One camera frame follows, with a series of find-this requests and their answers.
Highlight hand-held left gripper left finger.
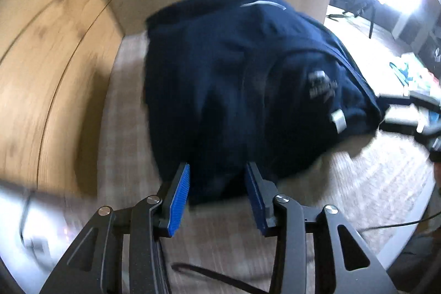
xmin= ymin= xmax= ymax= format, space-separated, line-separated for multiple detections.
xmin=39 ymin=161 xmax=191 ymax=294

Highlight person's black jacket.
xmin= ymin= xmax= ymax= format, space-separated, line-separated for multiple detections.
xmin=389 ymin=232 xmax=441 ymax=281

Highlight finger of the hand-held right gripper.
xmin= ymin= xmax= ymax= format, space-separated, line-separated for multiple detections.
xmin=381 ymin=117 xmax=426 ymax=136
xmin=378 ymin=91 xmax=441 ymax=109

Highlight white power strip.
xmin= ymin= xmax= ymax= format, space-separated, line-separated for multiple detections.
xmin=21 ymin=225 xmax=69 ymax=257

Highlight plaid woven blanket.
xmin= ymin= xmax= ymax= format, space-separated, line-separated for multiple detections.
xmin=93 ymin=15 xmax=435 ymax=294

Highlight navy blue shirt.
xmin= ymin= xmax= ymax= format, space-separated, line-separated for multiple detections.
xmin=143 ymin=0 xmax=384 ymax=207

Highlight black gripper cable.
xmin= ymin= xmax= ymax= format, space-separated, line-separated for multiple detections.
xmin=358 ymin=216 xmax=431 ymax=231

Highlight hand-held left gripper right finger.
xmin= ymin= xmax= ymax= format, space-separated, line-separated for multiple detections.
xmin=244 ymin=161 xmax=398 ymax=294

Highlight pine plank board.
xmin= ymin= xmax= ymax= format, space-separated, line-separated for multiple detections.
xmin=0 ymin=0 xmax=125 ymax=198

